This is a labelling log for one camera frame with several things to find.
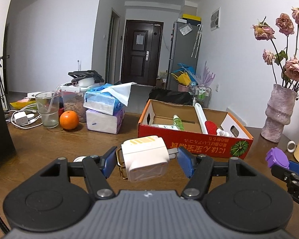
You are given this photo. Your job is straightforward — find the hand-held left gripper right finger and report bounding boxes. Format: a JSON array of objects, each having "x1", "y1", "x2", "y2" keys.
[{"x1": 177, "y1": 146, "x2": 260, "y2": 201}]

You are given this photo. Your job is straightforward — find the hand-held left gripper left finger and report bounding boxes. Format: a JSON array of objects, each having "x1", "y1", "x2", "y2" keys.
[{"x1": 38, "y1": 146, "x2": 118, "y2": 200}]

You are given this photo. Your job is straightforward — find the purple bottle cap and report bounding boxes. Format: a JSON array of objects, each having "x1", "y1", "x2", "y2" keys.
[{"x1": 265, "y1": 147, "x2": 290, "y2": 170}]

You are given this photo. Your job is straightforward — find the red cardboard box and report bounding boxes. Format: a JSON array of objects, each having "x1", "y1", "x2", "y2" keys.
[{"x1": 138, "y1": 99, "x2": 254, "y2": 160}]

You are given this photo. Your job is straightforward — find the white charger plug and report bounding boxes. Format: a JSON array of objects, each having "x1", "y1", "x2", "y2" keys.
[{"x1": 117, "y1": 135, "x2": 178, "y2": 183}]

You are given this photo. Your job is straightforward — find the green spray bottle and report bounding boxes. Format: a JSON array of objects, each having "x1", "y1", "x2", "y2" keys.
[{"x1": 173, "y1": 115, "x2": 185, "y2": 131}]

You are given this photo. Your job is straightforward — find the white rectangular plastic bottle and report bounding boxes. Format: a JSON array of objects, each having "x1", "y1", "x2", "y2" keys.
[{"x1": 150, "y1": 124, "x2": 181, "y2": 130}]

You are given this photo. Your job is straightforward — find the white lint brush red pad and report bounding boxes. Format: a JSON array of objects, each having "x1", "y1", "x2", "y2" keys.
[{"x1": 194, "y1": 103, "x2": 218, "y2": 135}]

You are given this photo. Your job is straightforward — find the small white spray bottle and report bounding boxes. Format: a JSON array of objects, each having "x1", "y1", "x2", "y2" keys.
[{"x1": 216, "y1": 128, "x2": 232, "y2": 137}]

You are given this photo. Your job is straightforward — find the white purple tissue pack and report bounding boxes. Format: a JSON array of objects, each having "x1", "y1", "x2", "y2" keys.
[{"x1": 86, "y1": 107, "x2": 125, "y2": 135}]

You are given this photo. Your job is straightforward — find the orange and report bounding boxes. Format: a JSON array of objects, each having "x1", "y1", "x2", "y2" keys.
[{"x1": 59, "y1": 111, "x2": 79, "y2": 130}]

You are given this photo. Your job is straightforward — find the grey ceramic vase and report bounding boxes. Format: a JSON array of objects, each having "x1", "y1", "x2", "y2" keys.
[{"x1": 261, "y1": 83, "x2": 298, "y2": 143}]

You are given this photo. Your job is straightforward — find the blue tissue pack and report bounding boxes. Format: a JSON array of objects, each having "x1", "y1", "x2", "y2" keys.
[{"x1": 83, "y1": 81, "x2": 137, "y2": 116}]

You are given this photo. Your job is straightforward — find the clear plastic food container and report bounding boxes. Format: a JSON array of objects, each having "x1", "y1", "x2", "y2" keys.
[{"x1": 59, "y1": 83, "x2": 95, "y2": 123}]

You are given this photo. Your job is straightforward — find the small trolley with bottles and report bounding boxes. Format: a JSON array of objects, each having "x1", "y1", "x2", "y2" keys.
[{"x1": 189, "y1": 85, "x2": 212, "y2": 109}]

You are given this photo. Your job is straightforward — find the clear drinking glass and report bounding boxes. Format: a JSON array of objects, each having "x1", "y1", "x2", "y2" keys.
[{"x1": 35, "y1": 91, "x2": 60, "y2": 129}]

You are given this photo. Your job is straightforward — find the clear drinking straw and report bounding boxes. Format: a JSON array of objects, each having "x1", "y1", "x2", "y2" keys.
[{"x1": 43, "y1": 85, "x2": 61, "y2": 122}]

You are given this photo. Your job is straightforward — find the white bowl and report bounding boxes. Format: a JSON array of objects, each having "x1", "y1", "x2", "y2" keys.
[{"x1": 77, "y1": 77, "x2": 95, "y2": 87}]

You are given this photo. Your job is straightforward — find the yellow bag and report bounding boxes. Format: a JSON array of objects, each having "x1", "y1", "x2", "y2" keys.
[{"x1": 171, "y1": 72, "x2": 192, "y2": 85}]

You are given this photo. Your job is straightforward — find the small brown cardboard box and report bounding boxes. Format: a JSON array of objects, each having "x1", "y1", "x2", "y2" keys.
[{"x1": 156, "y1": 72, "x2": 168, "y2": 89}]

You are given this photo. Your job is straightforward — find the purple feather decoration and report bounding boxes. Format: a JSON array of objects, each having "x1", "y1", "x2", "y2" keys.
[{"x1": 196, "y1": 61, "x2": 216, "y2": 87}]

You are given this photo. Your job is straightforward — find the black folding stand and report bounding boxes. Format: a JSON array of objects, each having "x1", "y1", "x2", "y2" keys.
[{"x1": 68, "y1": 70, "x2": 105, "y2": 85}]

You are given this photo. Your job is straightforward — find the blue bag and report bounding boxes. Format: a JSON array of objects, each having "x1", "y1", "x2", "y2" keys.
[{"x1": 177, "y1": 63, "x2": 197, "y2": 80}]

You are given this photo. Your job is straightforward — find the white power adapter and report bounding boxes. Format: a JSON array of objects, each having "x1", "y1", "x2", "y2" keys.
[{"x1": 14, "y1": 112, "x2": 28, "y2": 126}]

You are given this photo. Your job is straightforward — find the bunch of dried pink roses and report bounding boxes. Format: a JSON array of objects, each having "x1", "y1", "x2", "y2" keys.
[{"x1": 251, "y1": 7, "x2": 299, "y2": 92}]

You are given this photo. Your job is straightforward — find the dark brown entrance door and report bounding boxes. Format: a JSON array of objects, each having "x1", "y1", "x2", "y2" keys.
[{"x1": 121, "y1": 19, "x2": 163, "y2": 86}]

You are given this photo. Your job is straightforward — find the yellow packet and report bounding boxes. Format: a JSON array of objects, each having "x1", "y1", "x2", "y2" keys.
[{"x1": 10, "y1": 99, "x2": 38, "y2": 110}]

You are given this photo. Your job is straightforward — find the grey refrigerator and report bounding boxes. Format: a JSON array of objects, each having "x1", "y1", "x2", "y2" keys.
[{"x1": 166, "y1": 20, "x2": 202, "y2": 91}]

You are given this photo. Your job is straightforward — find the grey side door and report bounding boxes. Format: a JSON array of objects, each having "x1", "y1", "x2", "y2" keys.
[{"x1": 105, "y1": 7, "x2": 121, "y2": 85}]

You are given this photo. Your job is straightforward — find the white folded umbrella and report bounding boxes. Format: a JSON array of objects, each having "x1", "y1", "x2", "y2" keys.
[{"x1": 191, "y1": 24, "x2": 203, "y2": 58}]

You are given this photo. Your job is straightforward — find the black tripod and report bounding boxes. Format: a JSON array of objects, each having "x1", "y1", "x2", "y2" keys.
[{"x1": 0, "y1": 55, "x2": 12, "y2": 110}]

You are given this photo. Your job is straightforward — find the yellow box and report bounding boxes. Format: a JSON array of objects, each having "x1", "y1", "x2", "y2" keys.
[{"x1": 182, "y1": 14, "x2": 201, "y2": 22}]

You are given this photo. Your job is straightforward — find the white cables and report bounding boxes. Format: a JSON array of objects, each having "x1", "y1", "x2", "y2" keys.
[{"x1": 5, "y1": 103, "x2": 44, "y2": 130}]

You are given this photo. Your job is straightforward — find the white wall electric panel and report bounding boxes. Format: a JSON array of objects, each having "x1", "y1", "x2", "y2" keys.
[{"x1": 210, "y1": 8, "x2": 220, "y2": 31}]

